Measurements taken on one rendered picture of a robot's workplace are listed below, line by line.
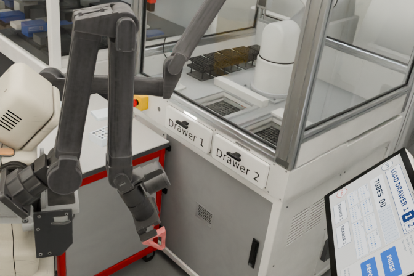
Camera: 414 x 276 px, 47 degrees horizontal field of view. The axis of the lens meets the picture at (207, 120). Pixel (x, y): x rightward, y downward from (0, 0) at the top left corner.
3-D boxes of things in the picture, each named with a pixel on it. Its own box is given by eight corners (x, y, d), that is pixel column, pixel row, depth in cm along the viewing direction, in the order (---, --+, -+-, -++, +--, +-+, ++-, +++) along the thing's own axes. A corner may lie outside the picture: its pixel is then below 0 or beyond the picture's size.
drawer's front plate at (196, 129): (207, 153, 207) (210, 131, 201) (164, 126, 224) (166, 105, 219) (210, 153, 208) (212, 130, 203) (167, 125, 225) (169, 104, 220)
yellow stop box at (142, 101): (140, 111, 230) (140, 98, 227) (130, 106, 234) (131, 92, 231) (148, 109, 233) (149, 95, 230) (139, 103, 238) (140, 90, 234)
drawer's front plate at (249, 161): (262, 189, 187) (267, 166, 182) (211, 156, 205) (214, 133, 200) (265, 188, 189) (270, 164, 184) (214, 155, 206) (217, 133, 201)
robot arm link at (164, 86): (181, 103, 149) (178, 97, 159) (183, 59, 146) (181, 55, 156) (32, 97, 143) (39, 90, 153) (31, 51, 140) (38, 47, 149)
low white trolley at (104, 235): (61, 318, 221) (55, 183, 186) (3, 243, 259) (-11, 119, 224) (159, 262, 259) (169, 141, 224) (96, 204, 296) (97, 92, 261)
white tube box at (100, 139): (101, 147, 213) (101, 140, 211) (89, 140, 217) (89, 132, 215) (122, 137, 222) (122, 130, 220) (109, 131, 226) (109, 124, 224)
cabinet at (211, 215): (252, 344, 220) (284, 205, 183) (122, 225, 282) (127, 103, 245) (358, 255, 281) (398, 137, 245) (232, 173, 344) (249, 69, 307)
